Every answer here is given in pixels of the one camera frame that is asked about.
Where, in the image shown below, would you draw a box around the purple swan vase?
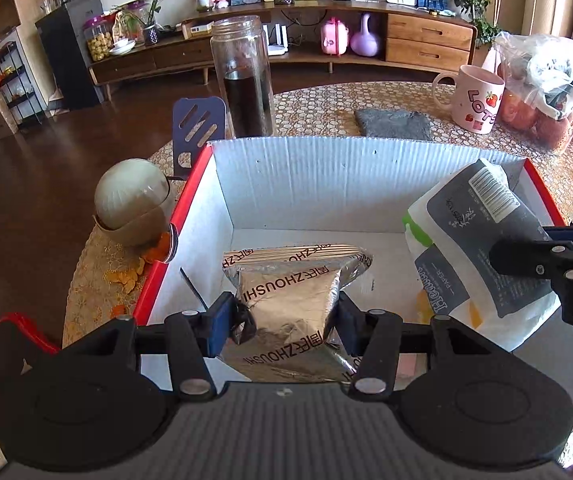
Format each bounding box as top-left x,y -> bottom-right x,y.
350,12 -> 381,57

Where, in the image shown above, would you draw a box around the red cardboard box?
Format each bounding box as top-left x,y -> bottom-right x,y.
131,137 -> 573,411

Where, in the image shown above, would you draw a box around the small flat card box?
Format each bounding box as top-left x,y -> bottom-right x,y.
182,20 -> 214,39

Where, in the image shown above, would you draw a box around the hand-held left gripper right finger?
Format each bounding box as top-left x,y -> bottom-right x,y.
333,292 -> 477,401

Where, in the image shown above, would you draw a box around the tall green houseplant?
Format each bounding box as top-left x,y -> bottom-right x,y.
449,0 -> 502,48

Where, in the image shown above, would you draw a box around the black wire rack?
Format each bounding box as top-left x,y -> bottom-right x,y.
0,41 -> 47,126

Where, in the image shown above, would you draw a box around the wooden television cabinet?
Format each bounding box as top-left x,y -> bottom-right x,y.
89,0 -> 479,101

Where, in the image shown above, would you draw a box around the grey cloth mat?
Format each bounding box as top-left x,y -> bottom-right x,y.
355,107 -> 433,141

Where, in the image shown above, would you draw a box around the glass bottle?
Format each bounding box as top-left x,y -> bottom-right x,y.
210,15 -> 276,140

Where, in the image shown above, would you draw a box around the beige ball holder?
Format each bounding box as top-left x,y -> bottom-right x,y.
91,195 -> 172,247

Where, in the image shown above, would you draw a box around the pink strawberry mug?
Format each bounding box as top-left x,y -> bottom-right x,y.
432,65 -> 506,135

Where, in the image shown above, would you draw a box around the grey white tissue pack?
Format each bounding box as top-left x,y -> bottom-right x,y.
402,157 -> 562,353

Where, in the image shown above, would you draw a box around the green stems in dark vase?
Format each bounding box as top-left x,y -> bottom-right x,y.
139,0 -> 170,46

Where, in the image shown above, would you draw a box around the orange peel pieces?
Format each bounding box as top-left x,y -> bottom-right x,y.
101,245 -> 167,306

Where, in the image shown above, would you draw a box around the black cabinet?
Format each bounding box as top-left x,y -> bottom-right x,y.
35,0 -> 104,111

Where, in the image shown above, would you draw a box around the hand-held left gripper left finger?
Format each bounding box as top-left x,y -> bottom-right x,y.
91,292 -> 240,401

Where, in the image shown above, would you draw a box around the pink toy case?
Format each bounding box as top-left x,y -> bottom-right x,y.
320,16 -> 351,56

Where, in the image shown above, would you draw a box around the blue slotted spatula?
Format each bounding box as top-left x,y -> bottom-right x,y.
172,96 -> 227,181

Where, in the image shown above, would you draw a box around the clear container with red fruit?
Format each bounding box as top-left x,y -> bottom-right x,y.
496,60 -> 573,156

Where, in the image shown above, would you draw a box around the snack jar with pink lid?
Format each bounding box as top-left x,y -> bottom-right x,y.
83,16 -> 116,62

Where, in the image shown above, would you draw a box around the white router with antennas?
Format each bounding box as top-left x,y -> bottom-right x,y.
264,22 -> 289,57

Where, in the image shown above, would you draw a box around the silver snack packet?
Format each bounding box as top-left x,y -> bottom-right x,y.
221,242 -> 374,385

